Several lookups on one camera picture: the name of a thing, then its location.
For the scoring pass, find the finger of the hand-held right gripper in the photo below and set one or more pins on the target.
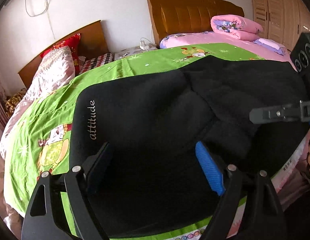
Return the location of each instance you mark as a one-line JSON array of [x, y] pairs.
[[270, 113]]

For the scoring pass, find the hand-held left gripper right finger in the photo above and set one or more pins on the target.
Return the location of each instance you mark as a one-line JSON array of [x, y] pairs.
[[210, 167]]

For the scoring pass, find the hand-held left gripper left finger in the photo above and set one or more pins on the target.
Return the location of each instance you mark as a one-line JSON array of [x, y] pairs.
[[99, 166]]

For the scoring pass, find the black pants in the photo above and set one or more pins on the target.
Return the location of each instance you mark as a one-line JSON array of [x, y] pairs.
[[157, 117]]

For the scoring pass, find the lilac pillow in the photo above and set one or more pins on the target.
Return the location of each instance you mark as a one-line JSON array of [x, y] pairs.
[[270, 45]]

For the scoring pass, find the light wooden wardrobe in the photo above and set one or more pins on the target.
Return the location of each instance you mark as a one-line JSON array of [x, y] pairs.
[[277, 10]]

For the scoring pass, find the green cartoon bed sheet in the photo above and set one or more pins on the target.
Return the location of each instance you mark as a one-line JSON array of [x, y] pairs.
[[44, 130]]

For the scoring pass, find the folded pink floral quilt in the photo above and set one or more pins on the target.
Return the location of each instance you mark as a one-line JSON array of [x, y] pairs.
[[235, 26]]

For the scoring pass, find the pink bed sheet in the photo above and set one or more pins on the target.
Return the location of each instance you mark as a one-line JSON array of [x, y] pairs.
[[202, 40]]

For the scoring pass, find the plaid bed sheet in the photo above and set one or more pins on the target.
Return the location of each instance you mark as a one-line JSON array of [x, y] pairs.
[[97, 61]]

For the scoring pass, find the tiger striped plush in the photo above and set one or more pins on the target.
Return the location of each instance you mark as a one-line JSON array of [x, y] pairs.
[[13, 102]]

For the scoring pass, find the light floral pillow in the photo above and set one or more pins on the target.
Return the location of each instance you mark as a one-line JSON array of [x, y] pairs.
[[81, 60]]

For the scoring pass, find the pale pink floral quilt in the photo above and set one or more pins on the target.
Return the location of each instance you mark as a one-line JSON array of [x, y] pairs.
[[52, 67]]

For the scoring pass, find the nightstand with patterned cloth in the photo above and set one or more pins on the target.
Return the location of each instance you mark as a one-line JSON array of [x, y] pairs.
[[130, 52]]

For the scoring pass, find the large wooden headboard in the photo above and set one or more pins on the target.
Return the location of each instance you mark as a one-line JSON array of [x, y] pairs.
[[190, 15]]

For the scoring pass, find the red patterned pillow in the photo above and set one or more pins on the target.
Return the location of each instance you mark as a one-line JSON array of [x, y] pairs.
[[69, 45]]

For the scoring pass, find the white charger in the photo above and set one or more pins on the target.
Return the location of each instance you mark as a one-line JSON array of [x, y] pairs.
[[144, 45]]

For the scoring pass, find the small wooden headboard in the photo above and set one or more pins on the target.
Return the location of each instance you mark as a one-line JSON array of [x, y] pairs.
[[92, 37]]

